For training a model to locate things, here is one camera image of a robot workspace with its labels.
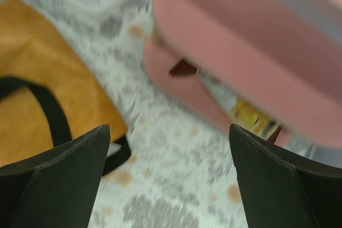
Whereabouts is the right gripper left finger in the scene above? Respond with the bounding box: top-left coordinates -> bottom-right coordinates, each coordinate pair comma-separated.
1,125 -> 110,228

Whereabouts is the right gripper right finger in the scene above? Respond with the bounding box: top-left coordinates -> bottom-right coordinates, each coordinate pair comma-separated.
229,124 -> 341,228

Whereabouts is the red snack chip packet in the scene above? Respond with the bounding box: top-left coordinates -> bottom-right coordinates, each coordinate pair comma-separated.
168,58 -> 284,143

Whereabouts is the yellow canvas tote bag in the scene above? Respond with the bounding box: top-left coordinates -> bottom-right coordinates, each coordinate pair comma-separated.
1,0 -> 131,174

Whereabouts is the floral table mat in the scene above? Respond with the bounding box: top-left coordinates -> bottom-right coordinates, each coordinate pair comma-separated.
5,0 -> 318,228

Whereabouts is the pink three-tier shelf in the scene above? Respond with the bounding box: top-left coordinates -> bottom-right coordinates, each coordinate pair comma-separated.
143,0 -> 341,147

